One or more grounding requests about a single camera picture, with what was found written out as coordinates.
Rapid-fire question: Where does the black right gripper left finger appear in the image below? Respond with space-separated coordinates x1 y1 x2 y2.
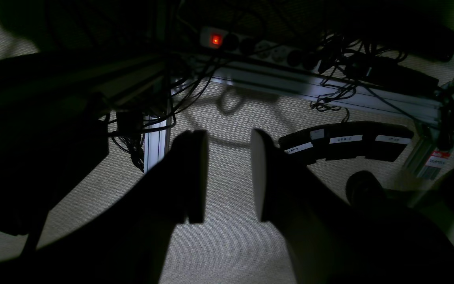
0 131 209 284

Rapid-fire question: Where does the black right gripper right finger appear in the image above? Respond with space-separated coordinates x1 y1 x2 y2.
251 128 454 284

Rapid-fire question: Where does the black foot pedal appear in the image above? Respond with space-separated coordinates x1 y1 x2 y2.
279 121 414 165

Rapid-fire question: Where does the black power adapter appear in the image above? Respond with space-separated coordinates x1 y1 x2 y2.
344 54 439 96

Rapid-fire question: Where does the white power strip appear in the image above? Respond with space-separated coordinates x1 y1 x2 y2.
199 26 321 72

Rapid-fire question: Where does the aluminium frame post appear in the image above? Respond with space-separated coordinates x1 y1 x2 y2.
143 118 173 173

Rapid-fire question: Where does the aluminium frame rail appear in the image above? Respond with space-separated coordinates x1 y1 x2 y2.
172 59 448 123

